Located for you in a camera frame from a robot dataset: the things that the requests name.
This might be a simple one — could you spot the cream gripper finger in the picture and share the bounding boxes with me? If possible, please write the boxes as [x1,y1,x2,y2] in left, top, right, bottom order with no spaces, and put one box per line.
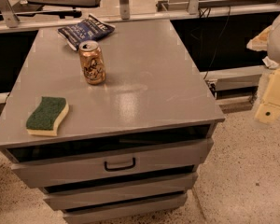
[255,69,280,124]
[246,26,271,51]

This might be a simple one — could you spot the orange soda can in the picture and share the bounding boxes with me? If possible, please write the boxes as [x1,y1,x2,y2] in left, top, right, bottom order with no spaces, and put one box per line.
[78,40,105,85]

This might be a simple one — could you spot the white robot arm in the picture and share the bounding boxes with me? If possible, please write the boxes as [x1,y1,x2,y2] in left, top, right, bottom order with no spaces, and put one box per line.
[246,14,280,124]

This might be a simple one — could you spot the grey drawer cabinet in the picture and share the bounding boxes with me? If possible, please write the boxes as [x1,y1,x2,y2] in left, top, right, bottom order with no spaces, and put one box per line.
[0,21,224,224]

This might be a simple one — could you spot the blue chip bag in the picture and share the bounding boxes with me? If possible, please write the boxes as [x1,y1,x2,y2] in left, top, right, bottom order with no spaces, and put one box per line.
[58,14,115,51]

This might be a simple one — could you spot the green and yellow sponge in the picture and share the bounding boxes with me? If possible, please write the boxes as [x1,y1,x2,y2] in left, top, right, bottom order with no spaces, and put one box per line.
[26,96,69,136]

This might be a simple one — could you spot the black drawer handle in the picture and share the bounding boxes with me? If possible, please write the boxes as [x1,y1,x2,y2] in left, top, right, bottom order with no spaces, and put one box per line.
[104,158,136,172]

